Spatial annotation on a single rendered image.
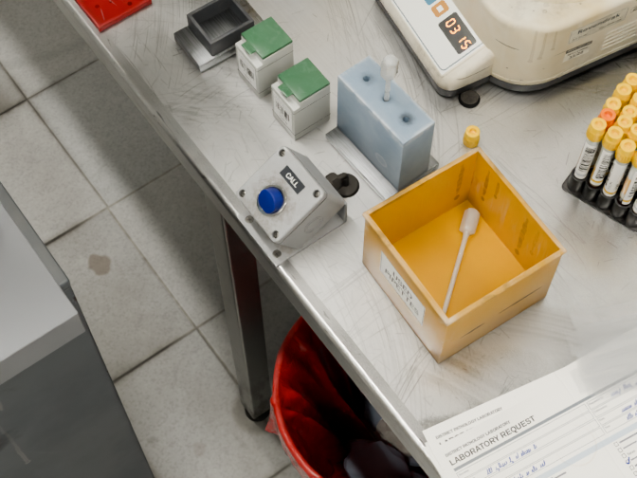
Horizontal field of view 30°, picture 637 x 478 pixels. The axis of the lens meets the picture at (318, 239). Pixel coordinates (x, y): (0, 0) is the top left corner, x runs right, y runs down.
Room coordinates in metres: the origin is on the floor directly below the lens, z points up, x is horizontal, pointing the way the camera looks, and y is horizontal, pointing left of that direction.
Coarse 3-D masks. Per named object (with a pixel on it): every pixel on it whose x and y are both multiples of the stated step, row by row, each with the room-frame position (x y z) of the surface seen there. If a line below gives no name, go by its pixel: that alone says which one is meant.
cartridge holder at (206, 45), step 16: (224, 0) 0.83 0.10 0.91; (240, 0) 0.84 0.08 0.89; (192, 16) 0.81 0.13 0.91; (208, 16) 0.82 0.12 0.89; (224, 16) 0.82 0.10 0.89; (240, 16) 0.82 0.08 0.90; (256, 16) 0.82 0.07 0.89; (176, 32) 0.80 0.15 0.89; (192, 32) 0.80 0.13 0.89; (208, 32) 0.80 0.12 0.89; (224, 32) 0.80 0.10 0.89; (240, 32) 0.79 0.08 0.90; (192, 48) 0.78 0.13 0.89; (208, 48) 0.77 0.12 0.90; (224, 48) 0.78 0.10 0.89; (208, 64) 0.76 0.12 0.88
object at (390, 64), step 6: (390, 54) 0.66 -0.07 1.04; (384, 60) 0.65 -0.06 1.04; (390, 60) 0.65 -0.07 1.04; (396, 60) 0.65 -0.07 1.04; (384, 66) 0.65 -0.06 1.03; (390, 66) 0.65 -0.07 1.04; (396, 66) 0.65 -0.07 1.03; (384, 72) 0.65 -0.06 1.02; (390, 72) 0.65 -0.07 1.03; (396, 72) 0.65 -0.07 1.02; (384, 78) 0.65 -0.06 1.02; (390, 78) 0.65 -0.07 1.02
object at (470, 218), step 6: (468, 210) 0.57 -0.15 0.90; (474, 210) 0.57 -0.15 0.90; (468, 216) 0.57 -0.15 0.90; (474, 216) 0.57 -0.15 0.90; (462, 222) 0.56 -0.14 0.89; (468, 222) 0.56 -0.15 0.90; (474, 222) 0.56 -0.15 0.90; (462, 228) 0.55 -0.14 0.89; (468, 228) 0.55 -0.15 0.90; (474, 228) 0.55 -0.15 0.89
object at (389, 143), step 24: (360, 72) 0.68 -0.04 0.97; (360, 96) 0.66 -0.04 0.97; (408, 96) 0.66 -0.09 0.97; (360, 120) 0.65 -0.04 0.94; (384, 120) 0.63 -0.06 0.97; (408, 120) 0.63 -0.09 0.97; (432, 120) 0.63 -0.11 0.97; (336, 144) 0.66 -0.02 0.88; (360, 144) 0.65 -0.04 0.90; (384, 144) 0.62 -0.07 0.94; (408, 144) 0.61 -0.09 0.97; (360, 168) 0.63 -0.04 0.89; (384, 168) 0.62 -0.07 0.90; (408, 168) 0.61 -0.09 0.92; (432, 168) 0.63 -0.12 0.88; (384, 192) 0.60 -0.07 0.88
